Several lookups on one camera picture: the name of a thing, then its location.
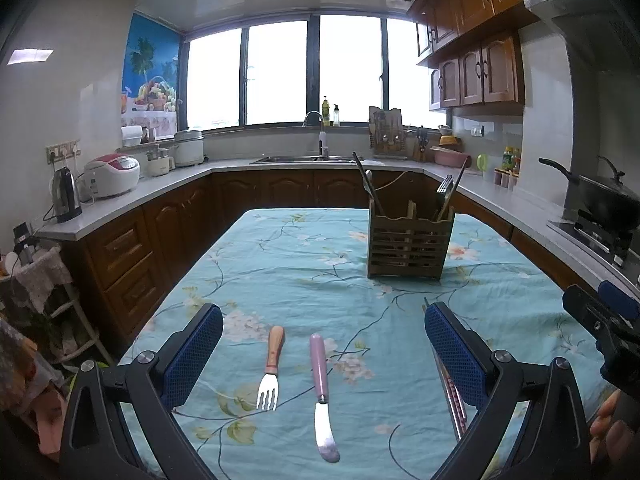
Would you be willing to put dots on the stainless steel range hood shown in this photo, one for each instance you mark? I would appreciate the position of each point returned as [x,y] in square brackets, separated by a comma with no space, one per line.
[575,15]

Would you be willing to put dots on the wooden base cabinets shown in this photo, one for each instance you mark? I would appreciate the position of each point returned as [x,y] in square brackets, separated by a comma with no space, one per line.
[150,245]

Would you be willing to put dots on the grey kitchen countertop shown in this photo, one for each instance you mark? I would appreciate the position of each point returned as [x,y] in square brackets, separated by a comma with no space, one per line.
[150,187]

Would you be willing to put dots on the stacked yellow bowls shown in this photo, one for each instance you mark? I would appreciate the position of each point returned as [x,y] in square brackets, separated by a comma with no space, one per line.
[448,139]

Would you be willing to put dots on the green plastic scoop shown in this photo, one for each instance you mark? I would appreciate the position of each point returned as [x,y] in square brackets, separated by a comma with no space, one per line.
[481,164]

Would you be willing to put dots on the seasoning bottle set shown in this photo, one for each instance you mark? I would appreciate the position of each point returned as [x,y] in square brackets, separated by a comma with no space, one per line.
[507,170]

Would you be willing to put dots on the white rack with lace cloth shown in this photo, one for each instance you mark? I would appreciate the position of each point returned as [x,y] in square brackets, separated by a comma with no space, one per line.
[37,275]

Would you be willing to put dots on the patterned cloth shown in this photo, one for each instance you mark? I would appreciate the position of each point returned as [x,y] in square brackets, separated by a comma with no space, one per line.
[25,385]

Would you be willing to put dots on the clear soap dispenser bottle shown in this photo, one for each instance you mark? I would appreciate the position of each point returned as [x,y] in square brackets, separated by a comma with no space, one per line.
[336,117]

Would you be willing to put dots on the paper towel roll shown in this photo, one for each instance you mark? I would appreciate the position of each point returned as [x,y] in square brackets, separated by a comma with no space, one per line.
[132,136]

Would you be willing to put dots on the small white kitchen appliance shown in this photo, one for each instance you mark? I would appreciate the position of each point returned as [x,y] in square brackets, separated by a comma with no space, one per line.
[160,165]

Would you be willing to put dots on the stainless steel electric kettle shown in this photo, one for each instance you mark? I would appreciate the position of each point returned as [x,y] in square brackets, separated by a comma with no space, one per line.
[65,195]

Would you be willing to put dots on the white electric cooker pot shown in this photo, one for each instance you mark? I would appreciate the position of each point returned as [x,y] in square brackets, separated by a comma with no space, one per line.
[189,150]

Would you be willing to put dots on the kitchen window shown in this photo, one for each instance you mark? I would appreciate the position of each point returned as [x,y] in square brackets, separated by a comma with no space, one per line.
[275,75]

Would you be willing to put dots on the silver metal fork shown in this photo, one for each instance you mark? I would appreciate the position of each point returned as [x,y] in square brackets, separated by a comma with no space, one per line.
[444,195]

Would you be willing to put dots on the wooden utensil rack with cutlery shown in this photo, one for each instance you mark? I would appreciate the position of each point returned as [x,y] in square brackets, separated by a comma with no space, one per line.
[386,132]

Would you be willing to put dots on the white and red rice cooker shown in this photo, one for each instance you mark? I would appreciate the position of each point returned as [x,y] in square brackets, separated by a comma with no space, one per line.
[112,175]

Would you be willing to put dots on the black plug adapter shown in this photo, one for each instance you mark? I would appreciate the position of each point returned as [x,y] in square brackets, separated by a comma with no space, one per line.
[22,237]

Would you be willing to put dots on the light blue floral tablecloth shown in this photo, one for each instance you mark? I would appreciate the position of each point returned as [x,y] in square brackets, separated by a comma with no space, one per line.
[300,270]

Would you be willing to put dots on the chrome sink faucet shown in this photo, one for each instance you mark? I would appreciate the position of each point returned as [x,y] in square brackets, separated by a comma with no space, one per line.
[324,142]

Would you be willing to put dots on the person's right hand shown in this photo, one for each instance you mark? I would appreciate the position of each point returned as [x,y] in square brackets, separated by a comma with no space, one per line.
[607,440]

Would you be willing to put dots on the knife block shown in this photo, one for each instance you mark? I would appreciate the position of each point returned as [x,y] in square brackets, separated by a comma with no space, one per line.
[421,147]

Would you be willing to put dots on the wall power outlet strip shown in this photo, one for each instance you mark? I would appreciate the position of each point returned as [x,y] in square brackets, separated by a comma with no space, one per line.
[62,151]

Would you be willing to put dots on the small wall socket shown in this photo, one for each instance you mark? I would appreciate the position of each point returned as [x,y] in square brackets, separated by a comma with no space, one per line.
[477,131]

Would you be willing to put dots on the pink striped utensil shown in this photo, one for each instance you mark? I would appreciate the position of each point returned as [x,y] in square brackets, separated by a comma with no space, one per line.
[457,417]

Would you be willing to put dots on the wooden wall cabinets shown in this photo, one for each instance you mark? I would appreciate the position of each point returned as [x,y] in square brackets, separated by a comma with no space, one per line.
[480,35]

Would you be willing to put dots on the pink plastic basin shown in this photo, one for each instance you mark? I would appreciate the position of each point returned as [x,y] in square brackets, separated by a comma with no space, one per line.
[450,156]

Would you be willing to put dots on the ceiling light panel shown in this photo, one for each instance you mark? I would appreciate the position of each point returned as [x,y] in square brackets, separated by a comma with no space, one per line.
[30,56]

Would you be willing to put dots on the stainless steel sink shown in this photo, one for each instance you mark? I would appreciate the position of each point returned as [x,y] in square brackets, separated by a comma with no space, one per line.
[285,160]

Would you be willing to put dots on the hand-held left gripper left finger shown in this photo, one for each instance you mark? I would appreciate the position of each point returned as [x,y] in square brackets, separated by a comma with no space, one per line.
[195,355]

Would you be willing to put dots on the tropical fruit wall poster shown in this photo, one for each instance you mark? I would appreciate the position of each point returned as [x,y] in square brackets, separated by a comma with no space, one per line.
[150,60]

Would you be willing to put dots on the gas stove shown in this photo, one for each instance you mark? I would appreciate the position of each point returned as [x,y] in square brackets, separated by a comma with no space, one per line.
[595,240]

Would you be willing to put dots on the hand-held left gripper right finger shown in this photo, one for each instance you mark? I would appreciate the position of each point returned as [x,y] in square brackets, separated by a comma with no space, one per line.
[455,355]

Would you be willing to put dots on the wooden slatted utensil holder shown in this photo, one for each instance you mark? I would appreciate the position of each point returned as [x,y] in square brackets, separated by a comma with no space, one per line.
[410,250]

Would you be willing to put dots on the soap bottles on sill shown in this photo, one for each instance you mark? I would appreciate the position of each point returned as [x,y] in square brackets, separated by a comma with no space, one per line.
[326,112]

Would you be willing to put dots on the black wok with lid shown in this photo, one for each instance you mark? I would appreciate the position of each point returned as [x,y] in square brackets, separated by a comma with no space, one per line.
[605,197]

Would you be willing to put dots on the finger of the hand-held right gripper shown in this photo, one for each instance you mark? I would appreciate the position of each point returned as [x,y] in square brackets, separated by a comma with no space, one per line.
[585,310]
[620,297]

